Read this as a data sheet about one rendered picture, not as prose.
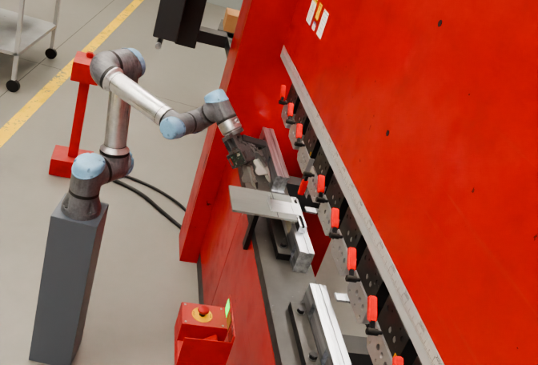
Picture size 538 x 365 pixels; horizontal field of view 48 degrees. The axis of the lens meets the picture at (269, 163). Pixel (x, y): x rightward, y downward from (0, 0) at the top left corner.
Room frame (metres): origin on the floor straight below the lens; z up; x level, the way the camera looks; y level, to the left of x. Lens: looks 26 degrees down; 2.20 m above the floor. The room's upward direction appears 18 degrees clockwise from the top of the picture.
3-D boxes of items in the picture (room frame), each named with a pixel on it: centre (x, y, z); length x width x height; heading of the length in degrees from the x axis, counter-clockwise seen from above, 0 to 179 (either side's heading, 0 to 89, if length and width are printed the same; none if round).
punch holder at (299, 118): (2.35, -0.10, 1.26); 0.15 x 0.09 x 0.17; 17
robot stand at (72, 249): (1.98, 0.65, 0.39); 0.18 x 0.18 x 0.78; 7
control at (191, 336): (1.58, 0.03, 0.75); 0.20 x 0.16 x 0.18; 16
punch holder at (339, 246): (1.59, -0.33, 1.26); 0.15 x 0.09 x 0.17; 17
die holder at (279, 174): (2.67, -0.01, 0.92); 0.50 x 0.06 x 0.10; 17
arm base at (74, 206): (1.98, 0.65, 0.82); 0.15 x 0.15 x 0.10
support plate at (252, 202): (2.10, -0.03, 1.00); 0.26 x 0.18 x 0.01; 107
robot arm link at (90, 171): (1.99, 0.65, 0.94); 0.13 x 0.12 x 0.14; 156
